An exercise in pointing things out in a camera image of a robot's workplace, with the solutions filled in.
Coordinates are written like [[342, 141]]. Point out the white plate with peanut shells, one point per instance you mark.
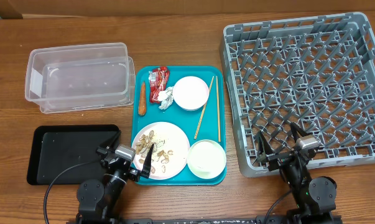
[[170, 148]]

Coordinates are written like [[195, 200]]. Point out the orange carrot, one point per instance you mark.
[[142, 108]]

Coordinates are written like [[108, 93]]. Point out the white bowl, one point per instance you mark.
[[206, 159]]

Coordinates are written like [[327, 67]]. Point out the white tissue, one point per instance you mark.
[[165, 98]]

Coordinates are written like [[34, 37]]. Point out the grey dish rack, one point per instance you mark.
[[317, 72]]

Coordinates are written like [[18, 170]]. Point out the red snack wrapper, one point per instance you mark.
[[158, 79]]

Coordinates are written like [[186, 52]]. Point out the wooden chopstick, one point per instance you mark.
[[218, 109], [203, 109]]

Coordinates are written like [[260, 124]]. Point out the teal plastic tray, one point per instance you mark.
[[187, 121]]

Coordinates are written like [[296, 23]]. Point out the black plastic tray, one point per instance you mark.
[[56, 148]]

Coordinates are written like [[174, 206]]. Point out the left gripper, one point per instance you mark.
[[134, 175]]

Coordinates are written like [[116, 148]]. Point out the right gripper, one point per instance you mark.
[[264, 152]]

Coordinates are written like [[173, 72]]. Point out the clear plastic bin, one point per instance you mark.
[[80, 77]]

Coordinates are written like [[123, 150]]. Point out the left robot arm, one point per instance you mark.
[[97, 198]]

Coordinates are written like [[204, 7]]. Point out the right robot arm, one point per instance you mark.
[[314, 197]]

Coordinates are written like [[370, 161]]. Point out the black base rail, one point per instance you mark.
[[258, 220]]

